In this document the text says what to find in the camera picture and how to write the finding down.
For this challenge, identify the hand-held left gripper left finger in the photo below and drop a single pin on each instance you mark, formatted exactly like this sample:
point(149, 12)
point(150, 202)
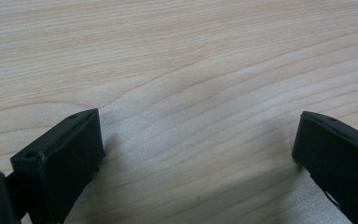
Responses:
point(59, 161)

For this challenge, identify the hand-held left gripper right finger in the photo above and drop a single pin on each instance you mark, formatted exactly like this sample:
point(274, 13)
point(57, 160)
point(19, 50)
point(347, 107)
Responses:
point(338, 158)

